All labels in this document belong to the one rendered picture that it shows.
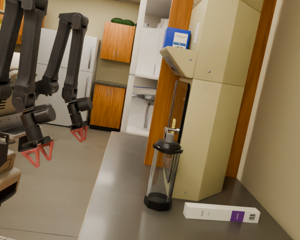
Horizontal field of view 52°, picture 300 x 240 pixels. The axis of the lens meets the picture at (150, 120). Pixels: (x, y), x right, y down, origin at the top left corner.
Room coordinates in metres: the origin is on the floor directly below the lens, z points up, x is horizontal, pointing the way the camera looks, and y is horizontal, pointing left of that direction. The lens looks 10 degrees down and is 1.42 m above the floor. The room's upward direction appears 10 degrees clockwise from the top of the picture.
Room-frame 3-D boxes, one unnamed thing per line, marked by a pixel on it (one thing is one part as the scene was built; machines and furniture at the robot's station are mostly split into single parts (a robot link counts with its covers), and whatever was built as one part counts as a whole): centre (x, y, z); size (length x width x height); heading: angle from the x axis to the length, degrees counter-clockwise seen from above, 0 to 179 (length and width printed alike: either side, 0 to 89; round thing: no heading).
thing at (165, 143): (1.05, -0.08, 1.18); 0.09 x 0.09 x 0.07
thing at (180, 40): (1.23, -0.06, 1.54); 0.05 x 0.05 x 0.06; 85
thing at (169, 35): (1.37, -0.05, 1.56); 0.10 x 0.10 x 0.09; 5
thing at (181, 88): (1.30, -0.11, 1.19); 0.30 x 0.01 x 0.40; 5
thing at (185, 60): (1.29, -0.06, 1.46); 0.32 x 0.11 x 0.10; 5
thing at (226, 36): (1.31, -0.24, 1.33); 0.32 x 0.25 x 0.77; 5
